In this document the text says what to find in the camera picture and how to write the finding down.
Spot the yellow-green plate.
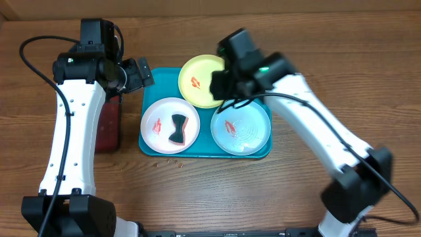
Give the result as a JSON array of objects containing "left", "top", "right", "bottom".
[{"left": 178, "top": 55, "right": 224, "bottom": 109}]

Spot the white plate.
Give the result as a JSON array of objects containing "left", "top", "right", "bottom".
[{"left": 141, "top": 97, "right": 201, "bottom": 155}]

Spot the light blue plate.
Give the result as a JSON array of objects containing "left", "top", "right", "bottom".
[{"left": 210, "top": 101, "right": 272, "bottom": 156}]

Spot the red black sponge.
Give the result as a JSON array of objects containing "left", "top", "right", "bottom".
[{"left": 168, "top": 114, "right": 188, "bottom": 145}]

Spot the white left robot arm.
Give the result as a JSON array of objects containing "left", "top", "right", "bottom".
[{"left": 21, "top": 18, "right": 154, "bottom": 237}]

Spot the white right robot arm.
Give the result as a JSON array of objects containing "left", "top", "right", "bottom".
[{"left": 210, "top": 28, "right": 393, "bottom": 236}]

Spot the blue plastic tray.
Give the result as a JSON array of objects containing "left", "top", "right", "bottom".
[{"left": 138, "top": 67, "right": 273, "bottom": 159}]

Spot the dark red water tray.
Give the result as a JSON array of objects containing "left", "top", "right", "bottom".
[{"left": 95, "top": 95, "right": 122, "bottom": 153}]

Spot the cardboard back wall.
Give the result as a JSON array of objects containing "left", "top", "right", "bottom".
[{"left": 1, "top": 0, "right": 420, "bottom": 21}]

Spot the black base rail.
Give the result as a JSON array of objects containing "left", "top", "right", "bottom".
[{"left": 142, "top": 227, "right": 321, "bottom": 237}]

